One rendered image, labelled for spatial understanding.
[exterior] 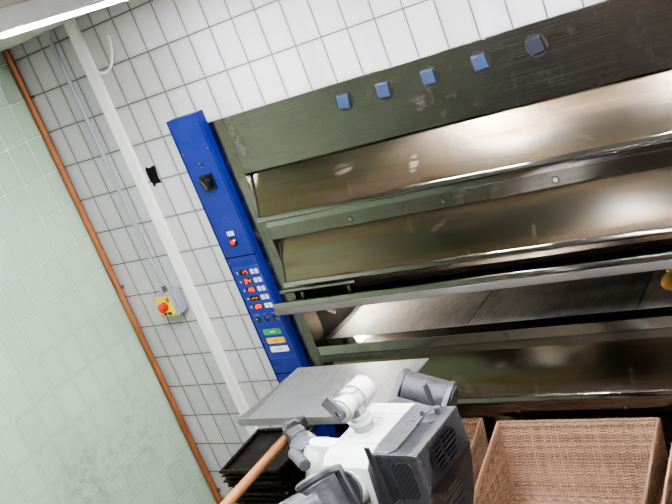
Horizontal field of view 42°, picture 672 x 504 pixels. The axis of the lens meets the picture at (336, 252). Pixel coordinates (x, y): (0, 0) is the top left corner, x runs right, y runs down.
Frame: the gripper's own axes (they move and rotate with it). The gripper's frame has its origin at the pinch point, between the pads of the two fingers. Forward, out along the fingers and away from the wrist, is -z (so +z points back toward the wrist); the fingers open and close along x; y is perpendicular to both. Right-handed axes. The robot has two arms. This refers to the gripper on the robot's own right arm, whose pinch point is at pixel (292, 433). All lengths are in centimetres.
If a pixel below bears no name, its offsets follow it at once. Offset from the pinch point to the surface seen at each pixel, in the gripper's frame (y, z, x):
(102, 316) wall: 32, -125, 28
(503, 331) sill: -77, 2, -4
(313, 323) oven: -35, -63, 5
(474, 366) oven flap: -68, -11, -17
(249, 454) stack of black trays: 7, -66, -31
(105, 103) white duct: -2, -98, 108
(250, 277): -21, -70, 30
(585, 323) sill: -93, 25, -4
